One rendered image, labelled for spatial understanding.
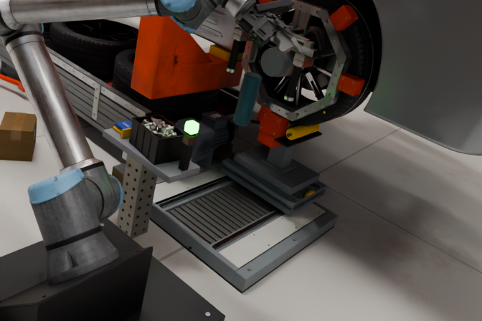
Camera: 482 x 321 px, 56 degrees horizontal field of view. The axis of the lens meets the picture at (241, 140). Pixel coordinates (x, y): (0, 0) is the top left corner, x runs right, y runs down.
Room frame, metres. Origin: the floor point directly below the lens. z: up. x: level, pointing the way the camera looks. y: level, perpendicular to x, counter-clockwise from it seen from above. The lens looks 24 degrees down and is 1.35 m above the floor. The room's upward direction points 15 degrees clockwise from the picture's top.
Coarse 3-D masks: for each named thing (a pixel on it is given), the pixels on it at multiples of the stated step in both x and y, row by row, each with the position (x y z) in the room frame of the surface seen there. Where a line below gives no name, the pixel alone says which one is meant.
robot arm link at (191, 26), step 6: (204, 0) 1.36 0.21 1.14; (210, 0) 1.37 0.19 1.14; (204, 6) 1.36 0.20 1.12; (210, 6) 1.38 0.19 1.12; (216, 6) 1.40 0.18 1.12; (204, 12) 1.37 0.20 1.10; (210, 12) 1.39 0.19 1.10; (174, 18) 1.34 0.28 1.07; (198, 18) 1.33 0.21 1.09; (204, 18) 1.38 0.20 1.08; (180, 24) 1.33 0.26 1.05; (186, 24) 1.34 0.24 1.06; (192, 24) 1.35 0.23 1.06; (198, 24) 1.37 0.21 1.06; (186, 30) 1.34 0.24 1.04; (192, 30) 1.36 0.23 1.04
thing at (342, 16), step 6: (342, 6) 2.02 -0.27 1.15; (348, 6) 2.05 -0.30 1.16; (336, 12) 2.03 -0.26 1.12; (342, 12) 2.02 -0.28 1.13; (348, 12) 2.01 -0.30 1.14; (354, 12) 2.06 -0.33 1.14; (330, 18) 2.05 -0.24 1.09; (336, 18) 2.03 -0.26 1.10; (342, 18) 2.02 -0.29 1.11; (348, 18) 2.00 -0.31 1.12; (354, 18) 2.02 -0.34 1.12; (336, 24) 2.02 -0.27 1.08; (342, 24) 2.01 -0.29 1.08; (348, 24) 2.05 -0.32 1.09; (336, 30) 2.02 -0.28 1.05
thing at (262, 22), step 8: (248, 8) 1.37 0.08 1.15; (240, 16) 1.37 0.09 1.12; (248, 16) 1.38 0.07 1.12; (256, 16) 1.39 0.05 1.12; (264, 16) 1.37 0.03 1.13; (272, 16) 1.38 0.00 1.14; (240, 24) 1.38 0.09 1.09; (248, 24) 1.38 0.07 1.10; (256, 24) 1.35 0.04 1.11; (264, 24) 1.36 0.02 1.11; (272, 24) 1.37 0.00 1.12; (248, 32) 1.38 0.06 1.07; (256, 32) 1.34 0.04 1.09; (264, 32) 1.34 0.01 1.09; (272, 32) 1.35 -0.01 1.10; (256, 40) 1.37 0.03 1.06; (264, 40) 1.33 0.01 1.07
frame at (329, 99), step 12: (300, 0) 2.19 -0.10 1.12; (312, 12) 2.10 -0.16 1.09; (324, 12) 2.06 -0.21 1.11; (324, 24) 2.06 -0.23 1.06; (336, 36) 2.02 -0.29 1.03; (252, 48) 2.26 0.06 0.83; (336, 48) 2.01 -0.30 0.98; (348, 48) 2.03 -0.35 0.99; (252, 60) 2.28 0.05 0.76; (336, 60) 1.99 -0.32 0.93; (348, 60) 2.00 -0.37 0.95; (336, 72) 1.98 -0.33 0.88; (336, 84) 1.97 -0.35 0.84; (264, 96) 2.20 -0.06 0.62; (324, 96) 2.00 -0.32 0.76; (336, 96) 2.01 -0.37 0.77; (276, 108) 2.12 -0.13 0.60; (288, 108) 2.13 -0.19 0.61; (312, 108) 2.02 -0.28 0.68
